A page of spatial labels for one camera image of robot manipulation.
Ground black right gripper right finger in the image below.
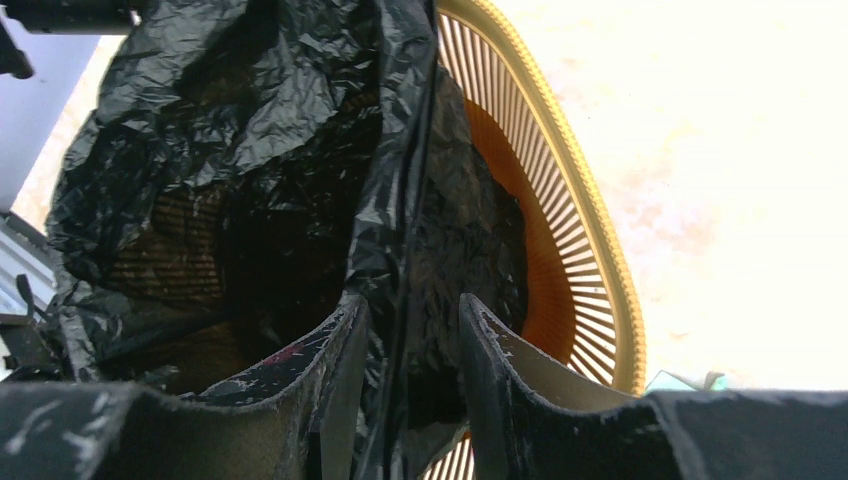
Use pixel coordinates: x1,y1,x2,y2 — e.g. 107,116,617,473
459,294,847,479

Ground black plastic trash bag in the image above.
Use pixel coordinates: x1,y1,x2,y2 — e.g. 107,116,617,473
47,1,528,479

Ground light green patterned cloth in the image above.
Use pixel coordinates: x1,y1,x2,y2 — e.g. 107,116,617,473
645,370,728,393

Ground yellow ribbed trash bin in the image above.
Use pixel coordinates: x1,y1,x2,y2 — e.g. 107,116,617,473
99,0,647,480

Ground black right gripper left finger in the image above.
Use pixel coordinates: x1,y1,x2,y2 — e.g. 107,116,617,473
1,296,369,479

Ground grey slotted cable duct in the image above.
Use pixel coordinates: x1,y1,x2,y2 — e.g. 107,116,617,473
1,212,55,314

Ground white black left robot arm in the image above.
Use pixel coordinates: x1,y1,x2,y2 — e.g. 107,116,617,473
1,0,148,35

